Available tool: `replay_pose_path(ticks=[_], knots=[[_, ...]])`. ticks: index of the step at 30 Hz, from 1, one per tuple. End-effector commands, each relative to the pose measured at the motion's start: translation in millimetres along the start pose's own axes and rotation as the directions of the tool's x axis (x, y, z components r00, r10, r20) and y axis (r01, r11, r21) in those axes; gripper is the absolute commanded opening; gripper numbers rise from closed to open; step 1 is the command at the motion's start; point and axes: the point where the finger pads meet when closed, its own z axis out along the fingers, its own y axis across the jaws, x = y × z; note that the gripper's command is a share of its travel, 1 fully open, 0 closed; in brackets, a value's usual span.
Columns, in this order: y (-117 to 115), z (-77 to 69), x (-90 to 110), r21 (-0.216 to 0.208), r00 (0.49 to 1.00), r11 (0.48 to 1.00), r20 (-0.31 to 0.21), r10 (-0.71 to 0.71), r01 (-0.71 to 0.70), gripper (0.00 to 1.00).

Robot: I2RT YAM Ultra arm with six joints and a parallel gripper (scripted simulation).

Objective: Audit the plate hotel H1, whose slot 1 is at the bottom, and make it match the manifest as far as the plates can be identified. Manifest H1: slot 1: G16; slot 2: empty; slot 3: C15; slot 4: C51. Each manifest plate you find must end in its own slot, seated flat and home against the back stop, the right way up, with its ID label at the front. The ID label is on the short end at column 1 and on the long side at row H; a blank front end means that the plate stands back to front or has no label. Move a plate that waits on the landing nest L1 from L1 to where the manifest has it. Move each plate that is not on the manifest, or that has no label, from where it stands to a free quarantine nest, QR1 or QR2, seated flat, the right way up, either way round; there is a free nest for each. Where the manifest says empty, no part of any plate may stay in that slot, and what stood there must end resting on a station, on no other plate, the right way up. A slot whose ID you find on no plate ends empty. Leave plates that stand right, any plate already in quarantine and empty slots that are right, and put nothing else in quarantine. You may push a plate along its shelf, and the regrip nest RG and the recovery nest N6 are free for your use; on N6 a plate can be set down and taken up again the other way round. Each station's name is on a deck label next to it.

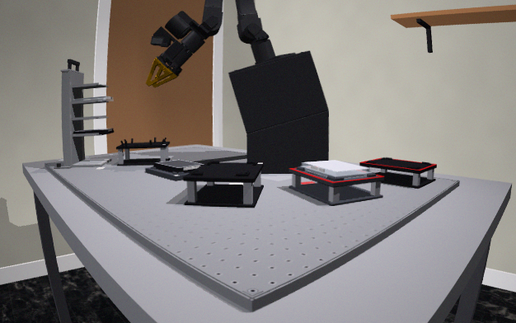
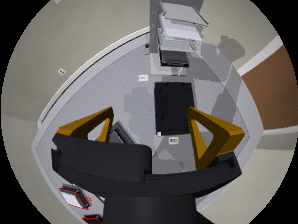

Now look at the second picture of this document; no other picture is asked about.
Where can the dark grey shelf rack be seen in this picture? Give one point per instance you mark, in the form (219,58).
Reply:
(182,10)

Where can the white microplate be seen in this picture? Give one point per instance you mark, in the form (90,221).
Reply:
(72,199)

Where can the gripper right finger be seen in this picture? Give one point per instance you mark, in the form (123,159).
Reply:
(226,137)

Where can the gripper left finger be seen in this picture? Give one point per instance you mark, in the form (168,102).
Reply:
(81,127)

